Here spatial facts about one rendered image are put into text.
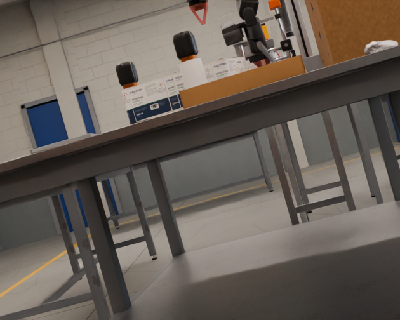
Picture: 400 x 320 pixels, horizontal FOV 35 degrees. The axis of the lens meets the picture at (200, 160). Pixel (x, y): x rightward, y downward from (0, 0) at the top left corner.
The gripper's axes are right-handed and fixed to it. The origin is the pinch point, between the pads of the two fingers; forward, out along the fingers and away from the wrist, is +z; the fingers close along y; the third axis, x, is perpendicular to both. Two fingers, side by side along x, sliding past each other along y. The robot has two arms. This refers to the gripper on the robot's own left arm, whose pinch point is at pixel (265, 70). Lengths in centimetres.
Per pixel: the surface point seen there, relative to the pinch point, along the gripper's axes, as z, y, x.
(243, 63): 25, 11, -45
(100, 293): 108, 111, -10
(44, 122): 402, 401, -610
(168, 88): 19, 43, -33
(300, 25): 6.7, -15.0, -32.3
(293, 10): 2.1, -14.1, -36.1
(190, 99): -49, 11, 74
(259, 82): -49, -3, 74
